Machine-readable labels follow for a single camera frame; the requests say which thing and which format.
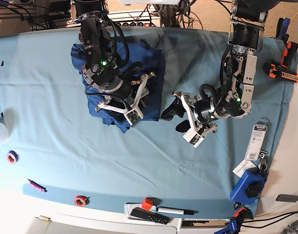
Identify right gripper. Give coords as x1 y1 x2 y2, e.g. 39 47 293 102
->
95 72 156 126

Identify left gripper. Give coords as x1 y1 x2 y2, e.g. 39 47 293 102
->
160 91 218 148

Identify blue t-shirt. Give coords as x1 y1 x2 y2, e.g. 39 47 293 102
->
70 40 164 134

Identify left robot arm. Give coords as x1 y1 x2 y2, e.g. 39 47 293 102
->
161 0 268 148

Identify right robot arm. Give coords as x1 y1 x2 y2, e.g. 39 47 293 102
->
70 0 155 126

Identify light blue table cloth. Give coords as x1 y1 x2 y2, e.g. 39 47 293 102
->
0 28 293 219

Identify white paper card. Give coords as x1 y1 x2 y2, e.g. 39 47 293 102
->
232 159 257 178

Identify grey blister package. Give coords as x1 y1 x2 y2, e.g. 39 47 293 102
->
244 117 269 161

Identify red cube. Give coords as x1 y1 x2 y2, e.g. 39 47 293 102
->
141 198 154 211

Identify white black marker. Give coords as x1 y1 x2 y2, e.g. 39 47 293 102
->
157 207 197 215

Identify keys with carabiner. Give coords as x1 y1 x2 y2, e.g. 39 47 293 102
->
258 150 268 176

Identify blue box black knob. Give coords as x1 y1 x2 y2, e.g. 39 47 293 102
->
230 169 267 205

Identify red tape roll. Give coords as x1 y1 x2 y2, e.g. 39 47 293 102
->
74 195 90 207

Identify black remote control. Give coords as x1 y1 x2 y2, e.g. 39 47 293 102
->
130 207 171 225

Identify blue spring clamp bottom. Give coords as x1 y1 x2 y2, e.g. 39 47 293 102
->
214 207 249 234

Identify pink marker pen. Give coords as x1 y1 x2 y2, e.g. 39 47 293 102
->
27 179 47 193

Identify orange black upright clamp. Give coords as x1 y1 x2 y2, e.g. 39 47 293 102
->
280 41 298 68

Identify purple tape roll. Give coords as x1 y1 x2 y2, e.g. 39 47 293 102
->
6 151 19 164

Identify grey small device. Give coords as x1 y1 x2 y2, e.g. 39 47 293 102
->
276 194 298 203

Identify blue black clamp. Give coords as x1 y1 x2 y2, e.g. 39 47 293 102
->
275 18 291 39

